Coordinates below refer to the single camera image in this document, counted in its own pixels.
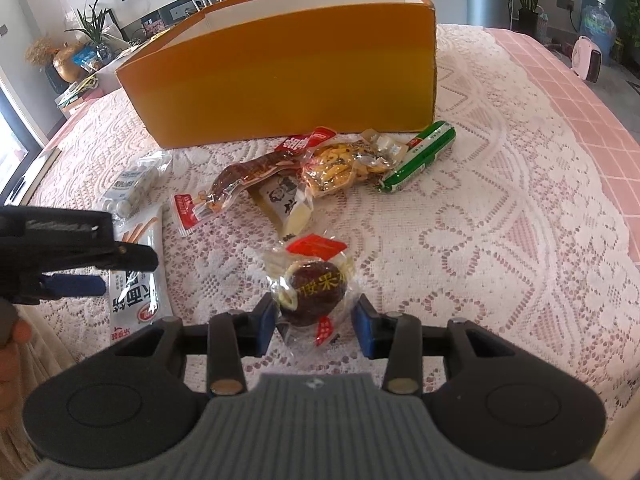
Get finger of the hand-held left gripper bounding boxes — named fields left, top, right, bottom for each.
left=75, top=240, right=160, bottom=272
left=42, top=274, right=107, bottom=298

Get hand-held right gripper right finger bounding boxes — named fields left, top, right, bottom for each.
left=351, top=295, right=508, bottom=394

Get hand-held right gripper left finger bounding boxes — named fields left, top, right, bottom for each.
left=117, top=292, right=277, bottom=395

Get white stick snack packet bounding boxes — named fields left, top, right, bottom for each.
left=107, top=208, right=171, bottom=343

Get brown egg packet red label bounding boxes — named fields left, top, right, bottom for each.
left=264, top=234, right=355, bottom=348

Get clear packet of white candies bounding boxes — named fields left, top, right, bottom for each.
left=100, top=151, right=173, bottom=218

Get tan snack packet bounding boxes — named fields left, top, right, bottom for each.
left=249, top=174, right=315, bottom=237

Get red sausage snack packet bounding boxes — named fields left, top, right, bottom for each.
left=172, top=129, right=337, bottom=237

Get clear packet of yellow snacks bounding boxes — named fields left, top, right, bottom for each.
left=301, top=129, right=410, bottom=197

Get green sausage stick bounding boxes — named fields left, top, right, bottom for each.
left=377, top=121, right=457, bottom=194

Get orange cardboard box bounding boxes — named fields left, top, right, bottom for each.
left=116, top=0, right=437, bottom=150

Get person's left hand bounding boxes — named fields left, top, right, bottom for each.
left=0, top=321, right=35, bottom=431

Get colourful paper stack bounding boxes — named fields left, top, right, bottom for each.
left=55, top=75, right=101, bottom=111

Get golden brown vase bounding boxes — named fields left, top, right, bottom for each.
left=52, top=42, right=96, bottom=83

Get blue bag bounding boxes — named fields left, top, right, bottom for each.
left=72, top=47, right=98, bottom=71

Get dried flowers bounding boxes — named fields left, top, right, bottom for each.
left=25, top=35, right=58, bottom=66

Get small potted plant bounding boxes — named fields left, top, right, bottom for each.
left=65, top=0, right=126, bottom=66

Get pink space heater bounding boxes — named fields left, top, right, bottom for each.
left=570, top=36, right=603, bottom=83

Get grey-blue trash can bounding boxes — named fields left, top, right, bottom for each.
left=462, top=0, right=513, bottom=28

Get blue water jug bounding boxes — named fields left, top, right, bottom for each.
left=580, top=0, right=617, bottom=53

